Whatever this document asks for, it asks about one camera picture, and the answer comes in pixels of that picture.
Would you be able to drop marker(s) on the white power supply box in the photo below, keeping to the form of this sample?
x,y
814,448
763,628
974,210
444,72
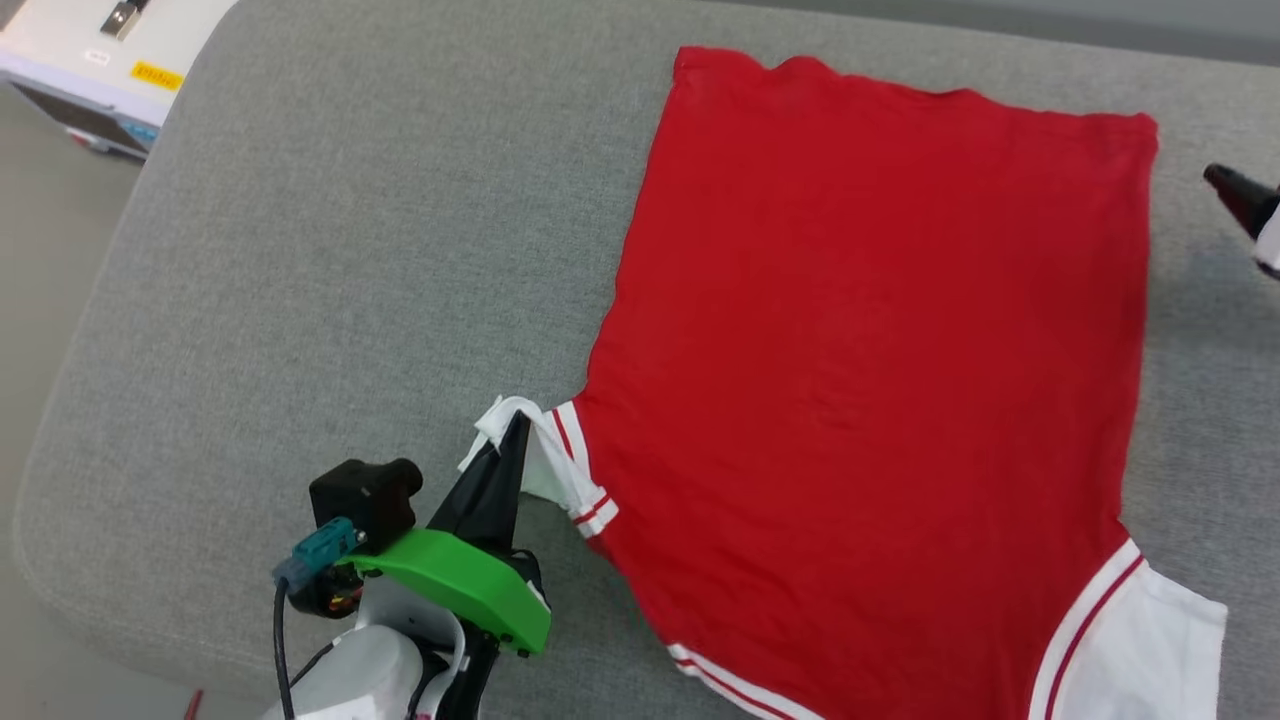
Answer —
x,y
90,60

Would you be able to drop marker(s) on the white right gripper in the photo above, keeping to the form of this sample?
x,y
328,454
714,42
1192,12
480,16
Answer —
x,y
1270,240

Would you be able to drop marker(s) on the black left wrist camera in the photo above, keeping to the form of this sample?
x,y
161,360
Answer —
x,y
365,500

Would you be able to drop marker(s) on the black cylindrical left gripper motor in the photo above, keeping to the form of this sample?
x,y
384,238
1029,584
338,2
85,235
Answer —
x,y
325,600

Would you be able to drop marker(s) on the red and white shirt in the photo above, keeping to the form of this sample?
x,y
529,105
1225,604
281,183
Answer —
x,y
870,380

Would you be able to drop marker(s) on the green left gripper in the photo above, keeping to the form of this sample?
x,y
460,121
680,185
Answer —
x,y
460,585

